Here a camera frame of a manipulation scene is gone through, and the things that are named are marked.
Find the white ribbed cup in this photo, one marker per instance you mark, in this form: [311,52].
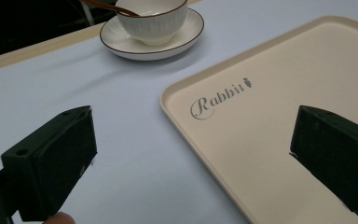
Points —
[154,23]

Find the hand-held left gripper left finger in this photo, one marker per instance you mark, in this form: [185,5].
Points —
[52,161]

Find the brown spoon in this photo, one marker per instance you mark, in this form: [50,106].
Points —
[112,6]

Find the beige plastic tray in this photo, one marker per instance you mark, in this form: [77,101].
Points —
[292,93]

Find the white saucer with dark rim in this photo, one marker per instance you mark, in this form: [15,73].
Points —
[167,46]

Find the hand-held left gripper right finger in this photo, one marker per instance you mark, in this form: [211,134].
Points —
[338,155]

